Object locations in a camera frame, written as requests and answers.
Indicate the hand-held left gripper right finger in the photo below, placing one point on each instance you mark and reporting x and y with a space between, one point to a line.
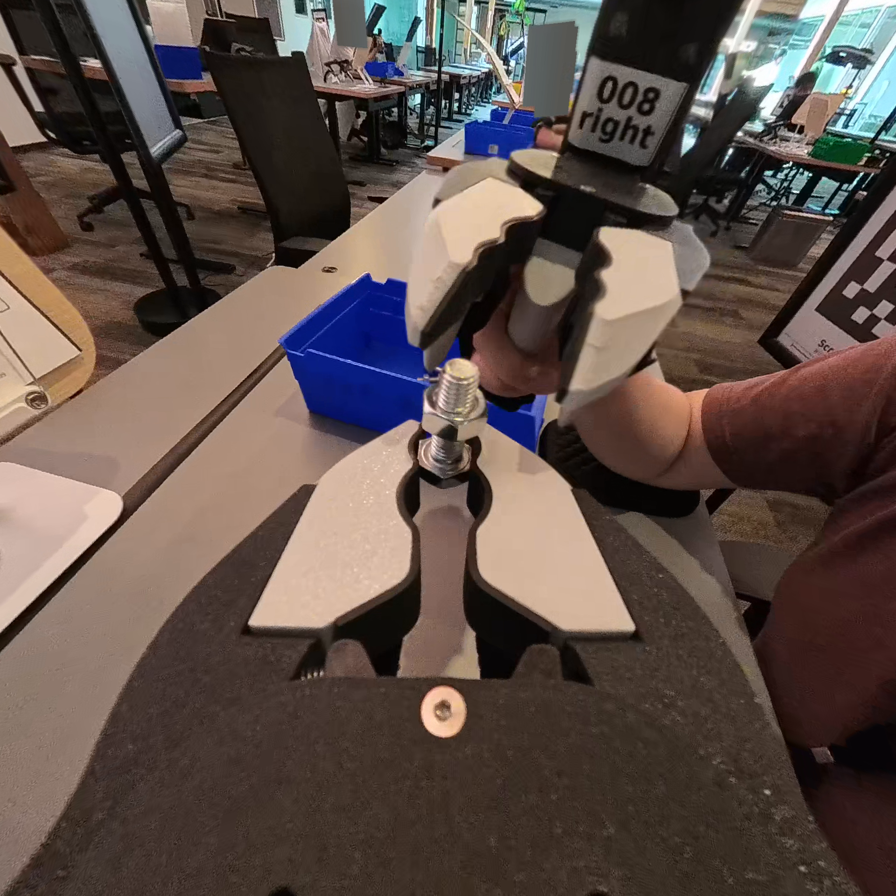
553 546

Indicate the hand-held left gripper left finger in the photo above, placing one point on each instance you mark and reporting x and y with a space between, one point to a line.
336 546

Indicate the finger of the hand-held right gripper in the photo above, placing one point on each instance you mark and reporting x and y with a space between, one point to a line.
455 238
637 294

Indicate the silver hex nut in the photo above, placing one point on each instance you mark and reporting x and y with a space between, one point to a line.
455 418

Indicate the blue plastic parts bin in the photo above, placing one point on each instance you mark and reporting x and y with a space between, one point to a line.
350 378

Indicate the person's right forearm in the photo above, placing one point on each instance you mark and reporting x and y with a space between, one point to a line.
651 434

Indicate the person's right hand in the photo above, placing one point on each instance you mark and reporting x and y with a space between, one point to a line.
511 364

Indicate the small blue storage bin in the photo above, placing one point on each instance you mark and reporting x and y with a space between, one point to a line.
178 61
490 138

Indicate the black office chair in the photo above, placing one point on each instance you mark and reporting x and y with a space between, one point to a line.
721 140
280 140

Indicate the grey waste bin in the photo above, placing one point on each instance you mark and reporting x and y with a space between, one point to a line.
791 238

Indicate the grey office chair seat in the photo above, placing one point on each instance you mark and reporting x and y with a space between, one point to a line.
756 567

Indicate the black framed marker sign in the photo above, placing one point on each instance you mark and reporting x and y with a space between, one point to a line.
854 280

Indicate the green storage bin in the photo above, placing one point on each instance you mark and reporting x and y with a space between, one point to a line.
840 150

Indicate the instruction sheet on stand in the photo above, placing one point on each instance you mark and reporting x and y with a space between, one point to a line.
42 532

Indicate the black framed easel board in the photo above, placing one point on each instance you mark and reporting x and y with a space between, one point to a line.
133 91

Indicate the wooden pillar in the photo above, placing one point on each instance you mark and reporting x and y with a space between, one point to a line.
28 203

